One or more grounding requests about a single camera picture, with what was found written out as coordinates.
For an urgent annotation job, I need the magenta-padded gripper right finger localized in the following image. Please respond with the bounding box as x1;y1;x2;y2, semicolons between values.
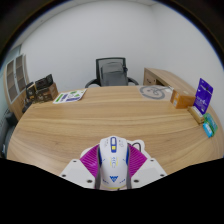
126;143;168;190

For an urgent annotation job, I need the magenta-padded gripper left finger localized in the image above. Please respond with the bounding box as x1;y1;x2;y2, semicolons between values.
59;145;101;190

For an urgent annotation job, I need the white and blue computer mouse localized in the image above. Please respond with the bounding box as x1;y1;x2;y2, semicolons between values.
98;135;131;191

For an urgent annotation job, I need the blue packet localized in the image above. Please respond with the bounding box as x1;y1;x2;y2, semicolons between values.
202;122;214;139

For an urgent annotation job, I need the pale yellow box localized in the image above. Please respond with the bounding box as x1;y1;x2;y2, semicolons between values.
187;105;205;125

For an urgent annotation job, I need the printed paper sheet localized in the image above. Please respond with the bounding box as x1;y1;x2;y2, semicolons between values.
52;88;88;105

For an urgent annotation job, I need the small orange box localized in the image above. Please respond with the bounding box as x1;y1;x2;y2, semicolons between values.
169;89;197;110

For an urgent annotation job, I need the green packet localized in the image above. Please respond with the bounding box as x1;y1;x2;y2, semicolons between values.
203;112;219;134

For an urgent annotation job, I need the black leather sofa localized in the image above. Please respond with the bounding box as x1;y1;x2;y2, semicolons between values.
0;108;18;158

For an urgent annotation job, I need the wide brown carton box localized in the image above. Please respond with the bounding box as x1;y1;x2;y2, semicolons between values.
34;82;59;104

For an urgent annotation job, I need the small brown carton box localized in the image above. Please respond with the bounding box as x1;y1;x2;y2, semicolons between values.
25;82;38;103

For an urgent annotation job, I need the low wooden sideboard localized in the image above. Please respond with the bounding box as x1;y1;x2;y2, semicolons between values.
143;67;198;98

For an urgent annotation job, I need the dark carton box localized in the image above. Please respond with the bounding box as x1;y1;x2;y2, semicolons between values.
34;73;54;91

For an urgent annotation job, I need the grey mesh office chair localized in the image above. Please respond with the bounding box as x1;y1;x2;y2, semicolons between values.
84;57;140;89

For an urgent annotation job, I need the wooden shelf cabinet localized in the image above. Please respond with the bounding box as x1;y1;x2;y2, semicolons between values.
3;54;31;121

